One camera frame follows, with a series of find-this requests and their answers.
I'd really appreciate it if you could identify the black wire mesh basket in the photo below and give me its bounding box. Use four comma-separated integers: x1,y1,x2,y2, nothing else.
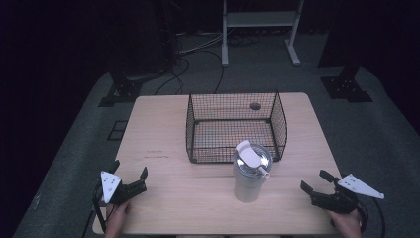
184,90,288,165

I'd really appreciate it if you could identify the person's right hand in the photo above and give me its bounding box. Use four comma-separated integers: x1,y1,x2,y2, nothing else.
327,207,364,238

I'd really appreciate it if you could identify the white metal stand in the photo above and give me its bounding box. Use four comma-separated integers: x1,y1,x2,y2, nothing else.
221,0,306,68

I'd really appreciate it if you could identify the black floor cable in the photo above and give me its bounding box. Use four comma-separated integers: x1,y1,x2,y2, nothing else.
154,57,191,96
177,49,226,95

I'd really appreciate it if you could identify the black stand with base plate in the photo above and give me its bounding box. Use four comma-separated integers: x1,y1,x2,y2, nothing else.
97,0,172,108
317,0,374,104

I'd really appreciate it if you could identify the person's left hand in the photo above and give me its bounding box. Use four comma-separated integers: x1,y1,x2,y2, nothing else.
104,200,133,238

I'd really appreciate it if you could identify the white shaker bottle with lid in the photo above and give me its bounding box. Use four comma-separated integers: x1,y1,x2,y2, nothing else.
232,139,274,204

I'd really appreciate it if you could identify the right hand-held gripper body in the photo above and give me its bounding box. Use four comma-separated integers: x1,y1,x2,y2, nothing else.
309,173,386,215

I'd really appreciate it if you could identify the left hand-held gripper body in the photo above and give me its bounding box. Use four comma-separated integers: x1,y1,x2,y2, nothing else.
94,170,149,206

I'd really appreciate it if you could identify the bundle of pale floor cables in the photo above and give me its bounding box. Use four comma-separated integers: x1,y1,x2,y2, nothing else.
175,31,226,56

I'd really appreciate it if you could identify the right hand-held gripper black cable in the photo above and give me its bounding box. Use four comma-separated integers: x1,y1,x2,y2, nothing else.
358,197,387,238

